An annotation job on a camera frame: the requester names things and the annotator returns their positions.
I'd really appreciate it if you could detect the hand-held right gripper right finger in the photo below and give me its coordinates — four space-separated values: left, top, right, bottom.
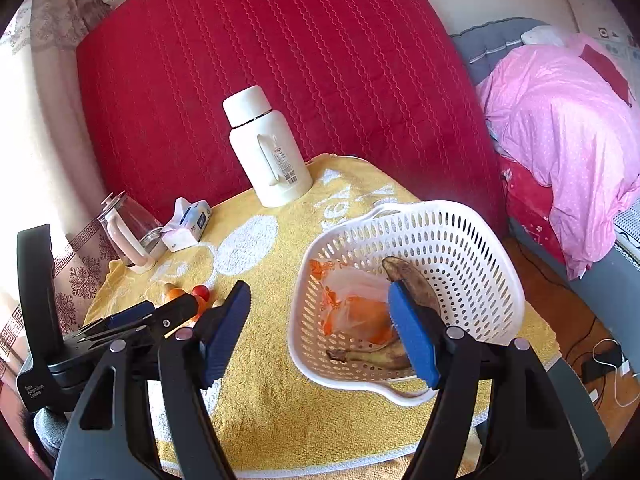
388 280 613 480

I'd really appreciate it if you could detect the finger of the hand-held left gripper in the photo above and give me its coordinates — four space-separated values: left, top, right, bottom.
132 293 199 342
75 302 157 342

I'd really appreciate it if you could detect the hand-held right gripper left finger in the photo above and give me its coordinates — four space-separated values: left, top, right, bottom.
52 280 252 480

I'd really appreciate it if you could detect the white plastic basket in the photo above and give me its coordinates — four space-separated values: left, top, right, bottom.
286 201 526 407

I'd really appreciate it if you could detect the overripe banana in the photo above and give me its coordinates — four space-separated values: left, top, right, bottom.
381 256 438 321
325 340 418 378

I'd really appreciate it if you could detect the orange snack packet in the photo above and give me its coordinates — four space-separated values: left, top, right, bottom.
307 259 401 346

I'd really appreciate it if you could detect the yellow printed towel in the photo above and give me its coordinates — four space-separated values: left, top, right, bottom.
82 152 561 478

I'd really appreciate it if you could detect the glass kettle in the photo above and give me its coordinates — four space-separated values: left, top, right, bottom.
97 191 168 275

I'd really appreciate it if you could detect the tissue pack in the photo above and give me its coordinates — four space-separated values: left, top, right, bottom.
161 197 213 253

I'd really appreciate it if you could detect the red floral sheet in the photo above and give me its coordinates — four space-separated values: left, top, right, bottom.
497 142 571 261

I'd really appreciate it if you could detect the white thermos jug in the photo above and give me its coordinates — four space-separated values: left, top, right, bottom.
222 85 314 208

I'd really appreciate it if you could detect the black charger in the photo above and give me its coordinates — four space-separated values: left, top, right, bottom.
582 357 621 382

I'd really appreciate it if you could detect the grey bed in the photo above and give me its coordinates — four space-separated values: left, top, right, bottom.
570 210 640 331

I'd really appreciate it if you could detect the pink dotted duvet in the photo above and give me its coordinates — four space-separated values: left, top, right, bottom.
475 32 640 281

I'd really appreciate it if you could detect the red quilted mattress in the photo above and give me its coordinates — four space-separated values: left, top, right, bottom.
75 0 508 233

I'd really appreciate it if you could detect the lace curtain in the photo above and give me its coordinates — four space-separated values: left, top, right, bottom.
0 0 123 361

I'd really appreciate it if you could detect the grey headboard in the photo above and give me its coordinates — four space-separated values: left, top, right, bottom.
450 17 551 86

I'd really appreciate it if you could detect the white pillow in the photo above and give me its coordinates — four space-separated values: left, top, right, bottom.
520 25 568 47

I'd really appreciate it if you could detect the red pillow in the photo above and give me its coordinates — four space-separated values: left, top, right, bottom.
580 44 633 106

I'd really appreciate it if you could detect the white wardrobe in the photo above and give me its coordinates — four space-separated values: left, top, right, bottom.
552 0 640 66

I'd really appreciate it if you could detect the black cable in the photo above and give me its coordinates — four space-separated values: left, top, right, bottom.
505 237 601 361

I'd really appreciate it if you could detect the white cable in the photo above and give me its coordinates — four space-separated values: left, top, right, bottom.
592 339 640 408

